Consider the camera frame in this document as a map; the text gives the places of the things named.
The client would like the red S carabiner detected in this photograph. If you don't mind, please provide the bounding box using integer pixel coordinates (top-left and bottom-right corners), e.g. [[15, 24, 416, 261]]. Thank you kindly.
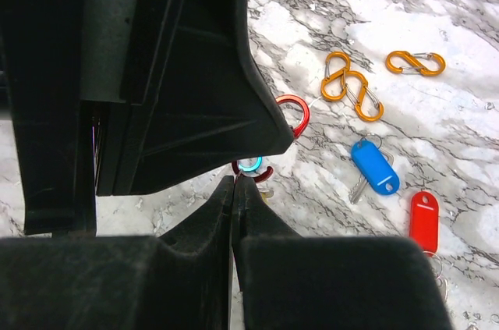
[[232, 94, 311, 184]]

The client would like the orange S carabiner pair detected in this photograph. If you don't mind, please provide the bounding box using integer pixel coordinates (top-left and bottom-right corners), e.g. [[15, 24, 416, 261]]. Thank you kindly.
[[320, 51, 351, 101]]

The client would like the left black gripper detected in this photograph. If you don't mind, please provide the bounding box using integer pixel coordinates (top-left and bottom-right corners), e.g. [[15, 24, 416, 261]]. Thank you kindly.
[[1, 0, 136, 236]]

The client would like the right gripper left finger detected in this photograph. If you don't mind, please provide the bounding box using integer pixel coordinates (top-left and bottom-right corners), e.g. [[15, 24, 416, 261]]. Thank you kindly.
[[1, 176, 234, 329]]

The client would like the blue S carabiner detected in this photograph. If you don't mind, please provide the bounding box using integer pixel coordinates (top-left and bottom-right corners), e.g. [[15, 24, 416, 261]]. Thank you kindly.
[[237, 157, 263, 172]]

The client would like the red key tag near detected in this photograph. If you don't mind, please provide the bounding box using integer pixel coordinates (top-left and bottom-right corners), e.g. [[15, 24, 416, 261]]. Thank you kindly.
[[409, 191, 449, 301]]

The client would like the orange S carabiner far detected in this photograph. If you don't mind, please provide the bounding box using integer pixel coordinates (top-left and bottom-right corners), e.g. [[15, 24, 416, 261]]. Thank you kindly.
[[385, 51, 447, 76]]

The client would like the blue solid key tag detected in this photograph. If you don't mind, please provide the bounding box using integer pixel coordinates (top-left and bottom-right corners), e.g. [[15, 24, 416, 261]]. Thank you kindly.
[[349, 135, 400, 204]]

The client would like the yellow key tag with key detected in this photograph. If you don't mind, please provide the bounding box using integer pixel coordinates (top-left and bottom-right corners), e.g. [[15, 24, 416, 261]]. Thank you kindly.
[[260, 189, 274, 204]]

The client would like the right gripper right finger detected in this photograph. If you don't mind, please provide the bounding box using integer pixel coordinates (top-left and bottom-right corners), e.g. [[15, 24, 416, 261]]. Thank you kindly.
[[232, 177, 451, 329]]

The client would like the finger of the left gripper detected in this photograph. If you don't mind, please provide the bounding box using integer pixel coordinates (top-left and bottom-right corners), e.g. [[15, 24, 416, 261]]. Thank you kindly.
[[97, 0, 293, 196]]

